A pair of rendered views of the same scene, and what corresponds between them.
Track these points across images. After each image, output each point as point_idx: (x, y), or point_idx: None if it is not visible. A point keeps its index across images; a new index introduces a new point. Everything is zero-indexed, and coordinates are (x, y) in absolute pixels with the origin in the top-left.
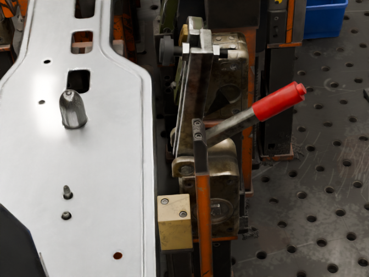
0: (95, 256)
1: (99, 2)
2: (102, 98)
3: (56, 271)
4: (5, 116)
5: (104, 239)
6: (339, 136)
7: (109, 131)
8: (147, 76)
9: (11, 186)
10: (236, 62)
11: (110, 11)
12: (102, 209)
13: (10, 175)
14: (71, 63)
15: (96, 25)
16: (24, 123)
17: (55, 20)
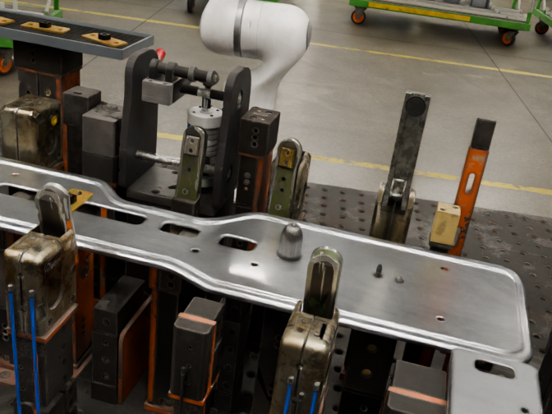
0: (443, 277)
1: (126, 209)
2: (270, 237)
3: (453, 295)
4: (261, 285)
5: (428, 270)
6: None
7: (314, 243)
8: (259, 213)
9: (355, 298)
10: (310, 160)
11: (150, 206)
12: (397, 264)
13: (342, 296)
14: (209, 240)
15: (162, 218)
16: (278, 278)
17: (132, 233)
